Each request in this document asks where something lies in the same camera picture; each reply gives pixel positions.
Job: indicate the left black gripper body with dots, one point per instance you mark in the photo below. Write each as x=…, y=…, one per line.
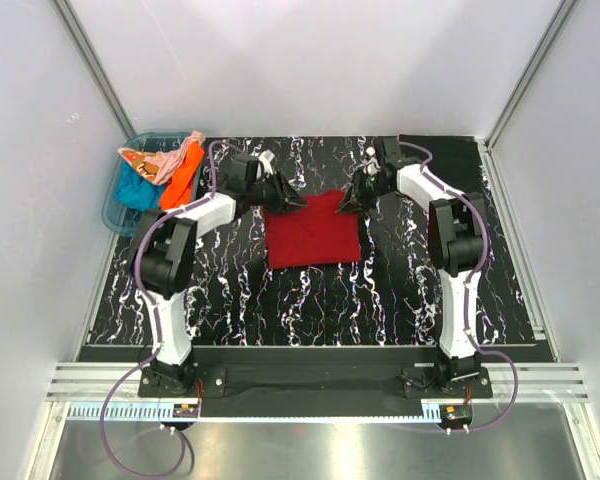
x=275, y=187

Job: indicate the orange t shirt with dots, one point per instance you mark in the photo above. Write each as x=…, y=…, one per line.
x=179, y=192

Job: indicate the red t shirt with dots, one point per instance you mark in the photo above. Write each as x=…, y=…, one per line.
x=315, y=235

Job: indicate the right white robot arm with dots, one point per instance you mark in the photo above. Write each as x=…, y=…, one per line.
x=458, y=246

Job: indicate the folded black t shirt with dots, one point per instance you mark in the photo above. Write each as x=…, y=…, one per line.
x=456, y=159

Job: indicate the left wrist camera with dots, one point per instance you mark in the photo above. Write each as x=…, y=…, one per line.
x=265, y=168

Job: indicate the white slotted cable duct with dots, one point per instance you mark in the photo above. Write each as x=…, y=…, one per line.
x=174, y=412

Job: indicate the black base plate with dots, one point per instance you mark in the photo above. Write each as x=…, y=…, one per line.
x=311, y=382

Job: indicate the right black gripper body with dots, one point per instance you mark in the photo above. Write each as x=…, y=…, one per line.
x=362, y=185

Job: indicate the blue t shirt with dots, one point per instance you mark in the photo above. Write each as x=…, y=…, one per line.
x=134, y=192

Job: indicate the pink printed t shirt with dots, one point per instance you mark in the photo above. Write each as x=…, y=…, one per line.
x=156, y=156

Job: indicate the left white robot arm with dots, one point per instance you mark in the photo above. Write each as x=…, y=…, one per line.
x=163, y=251

